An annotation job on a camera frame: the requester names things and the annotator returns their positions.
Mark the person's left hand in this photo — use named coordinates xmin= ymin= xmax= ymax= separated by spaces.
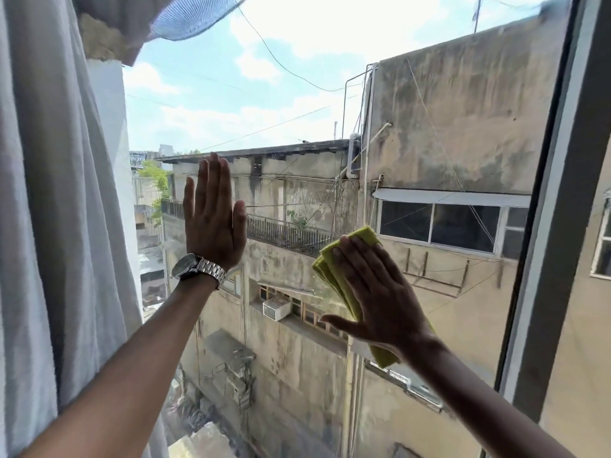
xmin=183 ymin=152 xmax=247 ymax=272

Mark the person's right hand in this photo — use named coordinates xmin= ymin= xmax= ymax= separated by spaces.
xmin=319 ymin=235 xmax=437 ymax=360

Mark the yellow-green cleaning cloth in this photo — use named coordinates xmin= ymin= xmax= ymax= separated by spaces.
xmin=312 ymin=226 xmax=437 ymax=369

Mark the person's right forearm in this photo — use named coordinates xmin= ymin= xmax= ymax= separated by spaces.
xmin=400 ymin=335 xmax=579 ymax=458

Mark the person's left forearm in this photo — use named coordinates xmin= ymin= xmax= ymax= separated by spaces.
xmin=18 ymin=271 xmax=225 ymax=458

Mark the green tree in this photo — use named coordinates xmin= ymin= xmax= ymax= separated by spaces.
xmin=137 ymin=159 xmax=171 ymax=227

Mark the black balcony railing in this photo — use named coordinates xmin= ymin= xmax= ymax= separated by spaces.
xmin=161 ymin=198 xmax=336 ymax=258

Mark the white window air conditioner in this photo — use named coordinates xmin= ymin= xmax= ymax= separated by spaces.
xmin=262 ymin=297 xmax=292 ymax=322

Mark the silver metal wristwatch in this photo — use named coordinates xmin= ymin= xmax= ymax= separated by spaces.
xmin=171 ymin=253 xmax=228 ymax=288

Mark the white curtain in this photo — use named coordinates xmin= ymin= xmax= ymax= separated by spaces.
xmin=0 ymin=0 xmax=169 ymax=458

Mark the white-framed sliding window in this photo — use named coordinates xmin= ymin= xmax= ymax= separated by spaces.
xmin=376 ymin=188 xmax=530 ymax=259

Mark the blue mesh cloth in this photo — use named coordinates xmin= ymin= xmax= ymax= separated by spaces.
xmin=149 ymin=0 xmax=252 ymax=42

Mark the weathered beige building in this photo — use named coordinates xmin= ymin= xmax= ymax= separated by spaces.
xmin=158 ymin=3 xmax=573 ymax=458

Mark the white-framed small window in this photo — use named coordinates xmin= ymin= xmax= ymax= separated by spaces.
xmin=590 ymin=188 xmax=611 ymax=281

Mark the white wall-mounted air conditioner unit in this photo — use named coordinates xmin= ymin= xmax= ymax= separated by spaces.
xmin=347 ymin=133 xmax=362 ymax=180

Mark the black overhead cable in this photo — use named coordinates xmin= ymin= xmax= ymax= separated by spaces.
xmin=232 ymin=0 xmax=364 ymax=93

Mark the dark window frame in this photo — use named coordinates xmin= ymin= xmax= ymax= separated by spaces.
xmin=494 ymin=0 xmax=611 ymax=423

